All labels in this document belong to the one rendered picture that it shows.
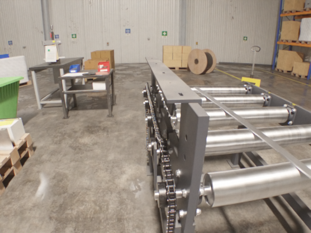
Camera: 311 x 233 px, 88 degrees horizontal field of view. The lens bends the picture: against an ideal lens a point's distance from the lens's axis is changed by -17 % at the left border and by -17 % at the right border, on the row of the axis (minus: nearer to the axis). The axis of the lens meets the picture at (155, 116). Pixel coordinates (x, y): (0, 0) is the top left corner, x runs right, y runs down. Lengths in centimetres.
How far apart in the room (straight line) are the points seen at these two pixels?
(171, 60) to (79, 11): 595
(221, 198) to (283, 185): 23
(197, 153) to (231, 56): 1206
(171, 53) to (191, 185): 802
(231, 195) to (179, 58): 801
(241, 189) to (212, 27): 1145
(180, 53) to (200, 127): 807
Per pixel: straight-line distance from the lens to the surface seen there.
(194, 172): 48
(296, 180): 78
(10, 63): 745
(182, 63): 850
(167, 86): 59
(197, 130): 42
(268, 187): 71
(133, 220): 165
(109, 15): 1121
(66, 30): 1172
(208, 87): 175
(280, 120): 143
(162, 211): 126
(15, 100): 338
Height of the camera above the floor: 131
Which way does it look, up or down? 23 degrees down
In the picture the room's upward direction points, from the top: straight up
